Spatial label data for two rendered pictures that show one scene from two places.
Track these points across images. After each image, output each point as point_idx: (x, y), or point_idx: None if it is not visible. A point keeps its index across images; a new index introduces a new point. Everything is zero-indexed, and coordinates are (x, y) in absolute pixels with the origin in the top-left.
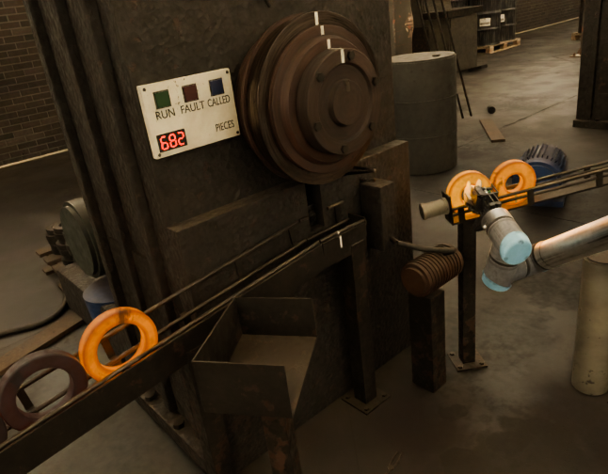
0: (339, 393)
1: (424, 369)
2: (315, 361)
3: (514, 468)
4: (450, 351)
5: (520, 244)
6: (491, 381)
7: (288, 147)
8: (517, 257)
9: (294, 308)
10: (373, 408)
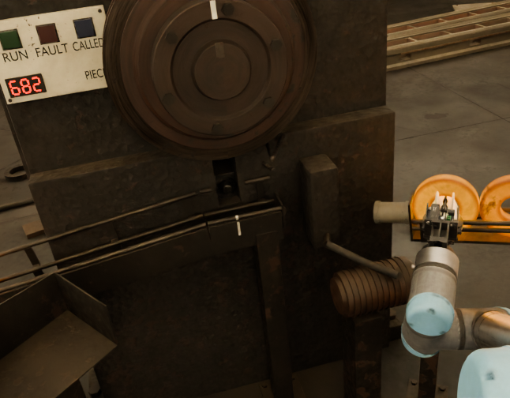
0: (257, 377)
1: (350, 393)
2: (223, 340)
3: None
4: (416, 377)
5: (429, 313)
6: None
7: (147, 114)
8: (427, 327)
9: (95, 307)
10: None
